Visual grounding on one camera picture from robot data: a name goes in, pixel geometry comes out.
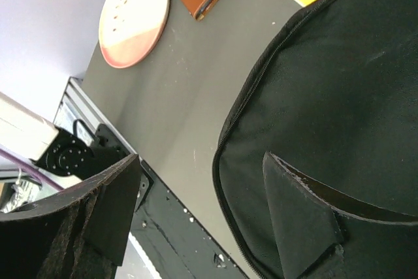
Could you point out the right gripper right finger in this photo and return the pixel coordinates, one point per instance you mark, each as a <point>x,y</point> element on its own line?
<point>321,232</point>

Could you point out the black student backpack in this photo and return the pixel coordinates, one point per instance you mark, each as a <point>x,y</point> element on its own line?
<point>335,96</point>

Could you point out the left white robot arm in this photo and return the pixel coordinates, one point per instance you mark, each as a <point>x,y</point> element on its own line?
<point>53,148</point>

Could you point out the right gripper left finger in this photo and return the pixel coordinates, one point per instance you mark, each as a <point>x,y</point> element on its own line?
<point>80,232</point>

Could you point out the cream floral plate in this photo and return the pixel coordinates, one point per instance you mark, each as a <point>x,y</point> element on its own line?
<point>130,29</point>

